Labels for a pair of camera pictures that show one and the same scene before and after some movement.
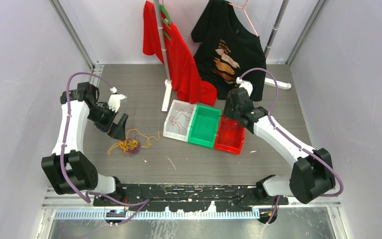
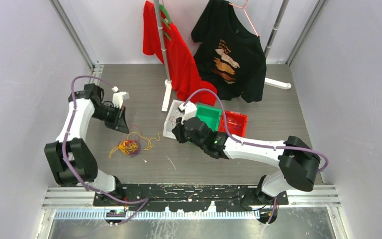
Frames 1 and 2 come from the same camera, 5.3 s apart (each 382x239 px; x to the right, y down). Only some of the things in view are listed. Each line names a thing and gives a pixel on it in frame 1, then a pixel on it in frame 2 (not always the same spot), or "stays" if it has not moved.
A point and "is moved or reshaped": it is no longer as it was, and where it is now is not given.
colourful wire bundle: x=129 y=146 is moved or reshaped
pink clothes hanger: x=243 y=7 stays
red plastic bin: x=230 y=136 stays
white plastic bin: x=179 y=120 stays
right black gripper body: x=231 y=111 → x=183 y=136
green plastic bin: x=204 y=125 stays
